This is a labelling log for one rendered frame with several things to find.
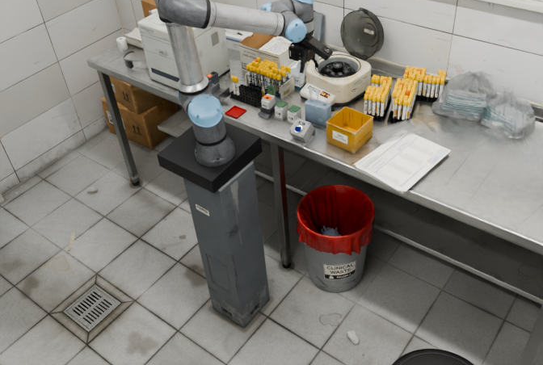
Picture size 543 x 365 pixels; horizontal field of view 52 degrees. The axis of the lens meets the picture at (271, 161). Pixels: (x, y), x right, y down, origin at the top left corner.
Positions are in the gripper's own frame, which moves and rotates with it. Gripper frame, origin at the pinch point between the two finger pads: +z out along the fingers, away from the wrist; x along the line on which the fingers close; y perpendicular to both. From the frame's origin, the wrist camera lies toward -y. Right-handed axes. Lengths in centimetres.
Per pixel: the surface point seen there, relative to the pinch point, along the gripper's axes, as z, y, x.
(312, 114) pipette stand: 15.8, -1.5, 2.2
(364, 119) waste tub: 13.8, -23.3, -0.2
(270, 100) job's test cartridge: 13.7, 17.7, 3.1
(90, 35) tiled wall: 41, 184, -51
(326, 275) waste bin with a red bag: 94, -14, 18
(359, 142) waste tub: 17.5, -25.2, 9.6
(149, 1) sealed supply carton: 3, 116, -40
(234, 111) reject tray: 20.9, 33.4, 7.8
